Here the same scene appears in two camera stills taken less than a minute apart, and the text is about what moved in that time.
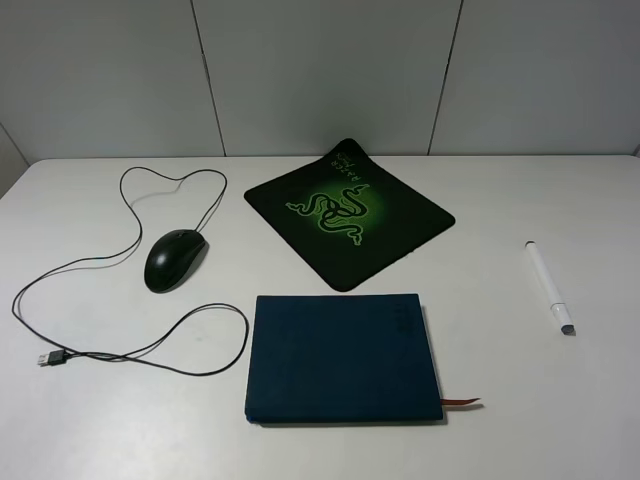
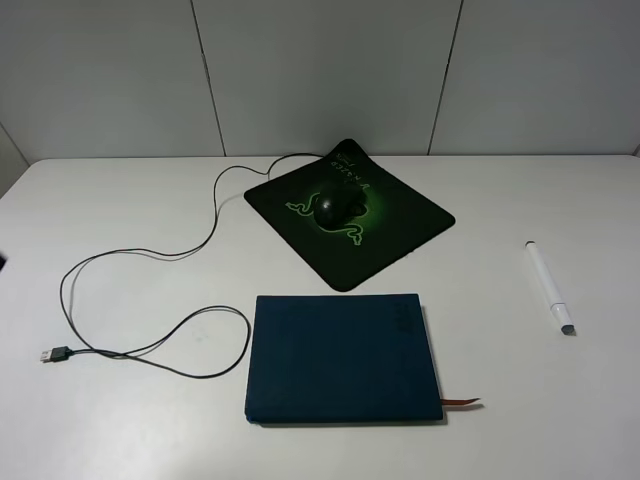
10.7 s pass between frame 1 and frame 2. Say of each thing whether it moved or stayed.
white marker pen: stayed
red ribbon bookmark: stayed
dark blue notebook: stayed
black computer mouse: moved
